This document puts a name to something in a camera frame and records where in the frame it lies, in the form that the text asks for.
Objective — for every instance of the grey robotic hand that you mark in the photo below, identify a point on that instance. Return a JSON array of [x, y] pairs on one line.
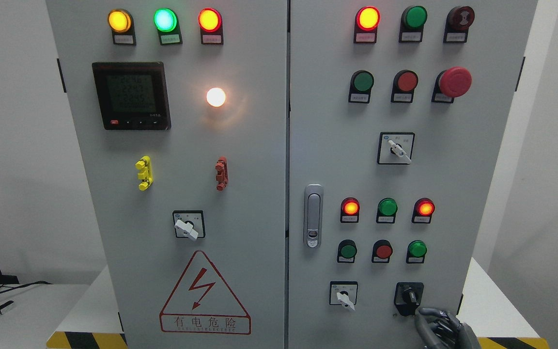
[[439, 329]]

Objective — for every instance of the black rotary knob switch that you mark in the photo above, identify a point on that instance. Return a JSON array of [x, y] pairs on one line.
[[407, 298]]

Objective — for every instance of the green indicator lower right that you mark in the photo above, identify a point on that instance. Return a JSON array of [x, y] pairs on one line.
[[416, 252]]

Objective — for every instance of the red push button lower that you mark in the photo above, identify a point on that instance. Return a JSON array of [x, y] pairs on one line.
[[382, 250]]

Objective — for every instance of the red push button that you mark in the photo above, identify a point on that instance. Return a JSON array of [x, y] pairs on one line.
[[404, 85], [382, 250]]

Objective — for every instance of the red indicator middle right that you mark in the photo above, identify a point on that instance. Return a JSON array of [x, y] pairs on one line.
[[423, 211]]

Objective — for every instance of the green push button lower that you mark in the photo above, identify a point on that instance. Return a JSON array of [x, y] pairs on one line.
[[347, 250]]

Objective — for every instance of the green push button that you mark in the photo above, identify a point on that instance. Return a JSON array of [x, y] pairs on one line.
[[360, 88], [347, 250]]

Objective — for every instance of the green indicator middle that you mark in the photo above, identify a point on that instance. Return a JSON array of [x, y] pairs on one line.
[[387, 210]]

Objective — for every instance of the red lit indicator middle left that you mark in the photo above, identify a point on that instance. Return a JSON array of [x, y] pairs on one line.
[[349, 212]]

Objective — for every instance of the red lit indicator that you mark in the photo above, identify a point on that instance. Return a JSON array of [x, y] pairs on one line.
[[366, 25], [349, 212]]

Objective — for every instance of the grey right cabinet door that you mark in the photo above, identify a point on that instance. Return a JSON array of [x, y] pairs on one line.
[[335, 143]]

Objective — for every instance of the grey cabinet door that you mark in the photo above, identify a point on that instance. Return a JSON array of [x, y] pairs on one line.
[[245, 223], [335, 143]]

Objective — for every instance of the red triangle warning sticker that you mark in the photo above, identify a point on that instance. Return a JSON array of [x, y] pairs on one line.
[[202, 302]]

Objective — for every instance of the red emergency stop button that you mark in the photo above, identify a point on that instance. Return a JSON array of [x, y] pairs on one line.
[[451, 83]]

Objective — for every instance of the red push button upper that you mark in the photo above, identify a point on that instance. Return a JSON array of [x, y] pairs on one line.
[[404, 85]]

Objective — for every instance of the green push button upper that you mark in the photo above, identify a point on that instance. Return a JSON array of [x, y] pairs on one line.
[[360, 88]]

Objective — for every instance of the red terminal connector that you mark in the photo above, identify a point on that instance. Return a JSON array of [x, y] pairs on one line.
[[222, 173]]

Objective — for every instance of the dark red buzzer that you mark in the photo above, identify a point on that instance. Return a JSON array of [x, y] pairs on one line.
[[459, 19]]

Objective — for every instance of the green indicator top right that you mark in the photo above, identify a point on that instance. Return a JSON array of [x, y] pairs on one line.
[[412, 24]]

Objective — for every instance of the red lit indicator top right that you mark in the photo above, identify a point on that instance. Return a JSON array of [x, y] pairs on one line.
[[366, 25]]

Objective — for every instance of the white glowing lamp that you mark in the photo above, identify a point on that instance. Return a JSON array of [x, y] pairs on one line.
[[216, 97]]

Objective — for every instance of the yellow terminal connector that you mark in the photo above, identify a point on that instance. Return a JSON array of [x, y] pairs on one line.
[[145, 173]]

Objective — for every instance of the grey left cabinet door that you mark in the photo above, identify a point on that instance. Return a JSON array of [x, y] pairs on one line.
[[245, 223]]

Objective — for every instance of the white platform with hazard stripes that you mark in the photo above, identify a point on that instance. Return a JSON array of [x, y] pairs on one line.
[[94, 322]]

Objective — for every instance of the red-orange indicator light left door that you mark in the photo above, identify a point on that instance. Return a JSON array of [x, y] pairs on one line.
[[211, 27]]

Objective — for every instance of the black digital power meter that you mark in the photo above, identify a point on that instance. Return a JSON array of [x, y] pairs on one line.
[[132, 95]]

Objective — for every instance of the green lit indicator light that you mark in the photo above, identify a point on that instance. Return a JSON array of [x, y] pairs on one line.
[[168, 27]]

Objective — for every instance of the small white usb dongle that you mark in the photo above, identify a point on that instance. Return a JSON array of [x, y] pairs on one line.
[[6, 306]]

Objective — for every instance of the yellow indicator light top left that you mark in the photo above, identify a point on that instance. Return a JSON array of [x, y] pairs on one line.
[[122, 27]]

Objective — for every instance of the white selector switch lower right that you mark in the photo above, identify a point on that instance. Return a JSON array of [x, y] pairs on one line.
[[344, 294]]

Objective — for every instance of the white selector switch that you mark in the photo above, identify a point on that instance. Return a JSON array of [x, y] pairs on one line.
[[344, 294], [395, 148]]

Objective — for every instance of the silver door handle lock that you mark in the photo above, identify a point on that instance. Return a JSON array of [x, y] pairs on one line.
[[313, 214]]

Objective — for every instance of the white selector switch upper right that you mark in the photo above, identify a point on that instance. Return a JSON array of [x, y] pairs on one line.
[[395, 148]]

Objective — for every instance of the white selector switch left door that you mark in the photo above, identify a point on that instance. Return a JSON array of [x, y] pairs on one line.
[[189, 224]]

